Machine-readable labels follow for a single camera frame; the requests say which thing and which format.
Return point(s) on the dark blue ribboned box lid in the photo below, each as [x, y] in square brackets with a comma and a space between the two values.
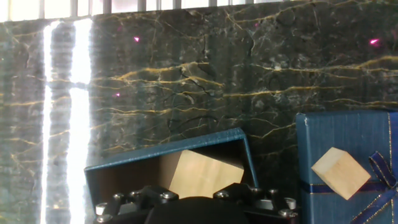
[335, 133]

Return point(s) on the black gold marble mat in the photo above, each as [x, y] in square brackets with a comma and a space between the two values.
[217, 77]

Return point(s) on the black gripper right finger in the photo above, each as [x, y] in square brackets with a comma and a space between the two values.
[242, 193]

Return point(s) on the dark blue open gift box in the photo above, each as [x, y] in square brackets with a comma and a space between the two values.
[130, 174]

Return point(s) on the large wooden block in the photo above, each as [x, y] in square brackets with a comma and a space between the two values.
[205, 174]

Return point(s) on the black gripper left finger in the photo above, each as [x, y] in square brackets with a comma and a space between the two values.
[149, 194]

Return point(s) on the small wooden cube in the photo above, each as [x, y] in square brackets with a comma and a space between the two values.
[340, 172]

